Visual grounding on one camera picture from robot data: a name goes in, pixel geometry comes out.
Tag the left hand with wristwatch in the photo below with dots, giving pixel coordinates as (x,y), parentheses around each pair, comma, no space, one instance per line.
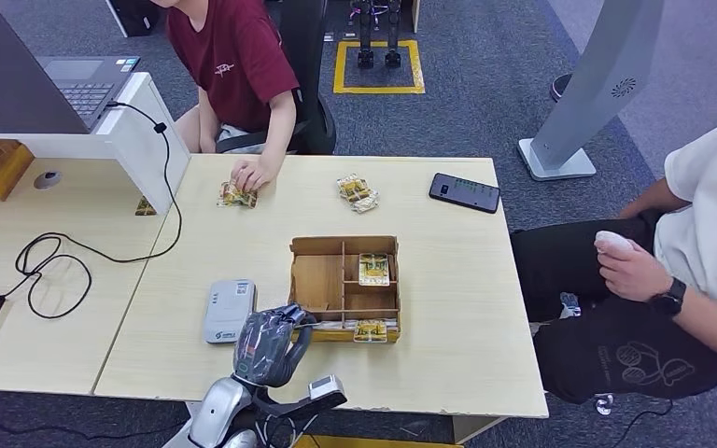
(634,275)

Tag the person's left hand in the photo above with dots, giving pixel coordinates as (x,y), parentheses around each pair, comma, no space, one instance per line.
(253,174)

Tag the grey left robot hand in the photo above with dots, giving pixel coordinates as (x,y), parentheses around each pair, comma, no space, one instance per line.
(269,346)

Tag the yellow printed ID card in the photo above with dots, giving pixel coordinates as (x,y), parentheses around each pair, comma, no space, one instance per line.
(227,198)

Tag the white remote controller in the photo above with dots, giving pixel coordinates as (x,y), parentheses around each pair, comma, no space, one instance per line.
(612,240)

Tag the person's left forearm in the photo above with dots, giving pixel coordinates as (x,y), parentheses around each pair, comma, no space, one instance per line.
(279,130)

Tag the left forearm with wristwatch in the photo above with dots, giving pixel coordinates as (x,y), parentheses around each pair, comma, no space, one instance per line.
(714,328)

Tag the person's right forearm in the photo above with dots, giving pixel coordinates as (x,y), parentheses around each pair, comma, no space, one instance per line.
(209,130)

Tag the bare right forearm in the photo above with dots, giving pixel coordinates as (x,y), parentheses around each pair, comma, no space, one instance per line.
(652,201)

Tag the grey card reader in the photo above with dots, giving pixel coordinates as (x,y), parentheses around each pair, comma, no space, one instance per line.
(228,309)

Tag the person with wristwatch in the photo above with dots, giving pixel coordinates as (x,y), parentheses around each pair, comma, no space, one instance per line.
(705,235)

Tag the yellow room key card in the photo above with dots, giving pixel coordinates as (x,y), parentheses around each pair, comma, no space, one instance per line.
(374,270)
(370,332)

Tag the small yellow printed card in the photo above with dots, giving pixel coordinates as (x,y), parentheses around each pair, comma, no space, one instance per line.
(145,208)

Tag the black wristwatch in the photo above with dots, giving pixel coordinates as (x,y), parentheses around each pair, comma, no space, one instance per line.
(669,298)

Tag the wooden compartment box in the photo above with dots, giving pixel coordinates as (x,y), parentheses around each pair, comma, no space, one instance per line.
(318,281)

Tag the white desk riser shelf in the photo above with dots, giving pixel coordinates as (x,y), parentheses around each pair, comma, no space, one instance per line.
(136,142)

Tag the chair caster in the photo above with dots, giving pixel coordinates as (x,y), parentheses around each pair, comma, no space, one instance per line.
(603,404)

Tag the black office chair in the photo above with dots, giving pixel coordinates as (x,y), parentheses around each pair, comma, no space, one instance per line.
(306,37)

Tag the black robot leg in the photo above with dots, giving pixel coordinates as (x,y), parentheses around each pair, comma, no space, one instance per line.
(365,37)
(393,37)

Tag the black smartphone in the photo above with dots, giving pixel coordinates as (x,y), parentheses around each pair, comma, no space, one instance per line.
(465,193)

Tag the grey kiosk stand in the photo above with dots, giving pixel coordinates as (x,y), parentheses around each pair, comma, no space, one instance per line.
(587,93)

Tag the black cabinet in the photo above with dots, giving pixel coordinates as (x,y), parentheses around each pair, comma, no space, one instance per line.
(133,15)

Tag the dark round base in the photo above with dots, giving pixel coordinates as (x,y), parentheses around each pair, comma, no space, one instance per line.
(558,86)

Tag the grey desk grommet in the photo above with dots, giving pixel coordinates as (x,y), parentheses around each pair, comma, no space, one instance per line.
(47,180)

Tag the white table leg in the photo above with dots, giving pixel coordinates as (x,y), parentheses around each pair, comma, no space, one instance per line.
(473,428)

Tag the dark grey laptop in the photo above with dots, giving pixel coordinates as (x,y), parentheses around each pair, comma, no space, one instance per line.
(18,80)

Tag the pale wrist camera on bracket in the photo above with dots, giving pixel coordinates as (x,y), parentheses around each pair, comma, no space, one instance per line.
(326,389)

